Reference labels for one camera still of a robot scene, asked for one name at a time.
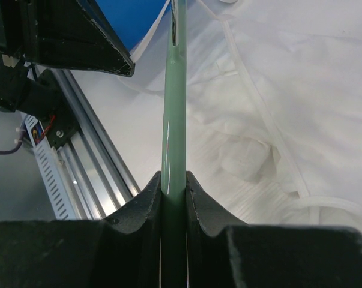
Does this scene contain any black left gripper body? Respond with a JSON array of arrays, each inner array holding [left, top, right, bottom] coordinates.
[[0, 1, 37, 60]]

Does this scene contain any white slotted cable duct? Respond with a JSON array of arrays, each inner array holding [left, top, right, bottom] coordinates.
[[21, 112, 77, 220]]

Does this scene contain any green hanger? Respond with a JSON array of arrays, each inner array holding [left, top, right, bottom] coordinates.
[[161, 1, 187, 287]]

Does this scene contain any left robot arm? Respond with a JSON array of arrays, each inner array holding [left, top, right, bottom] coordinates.
[[0, 1, 135, 148]]

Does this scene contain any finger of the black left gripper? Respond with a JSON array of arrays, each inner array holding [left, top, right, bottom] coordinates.
[[24, 0, 135, 77]]

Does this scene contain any blue plastic bin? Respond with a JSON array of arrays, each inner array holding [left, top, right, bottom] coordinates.
[[97, 0, 171, 62]]

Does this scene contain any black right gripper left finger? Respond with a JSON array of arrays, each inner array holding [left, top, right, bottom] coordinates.
[[0, 173, 161, 287]]

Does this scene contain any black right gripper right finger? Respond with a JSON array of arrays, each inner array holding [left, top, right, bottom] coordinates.
[[186, 172, 362, 287]]

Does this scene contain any white tank top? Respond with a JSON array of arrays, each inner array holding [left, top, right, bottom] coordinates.
[[117, 0, 362, 229]]

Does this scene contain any aluminium mounting rail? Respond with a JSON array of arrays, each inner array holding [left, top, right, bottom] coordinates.
[[52, 69, 140, 220]]

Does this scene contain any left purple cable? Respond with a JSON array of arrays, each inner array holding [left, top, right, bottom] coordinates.
[[0, 140, 24, 155]]

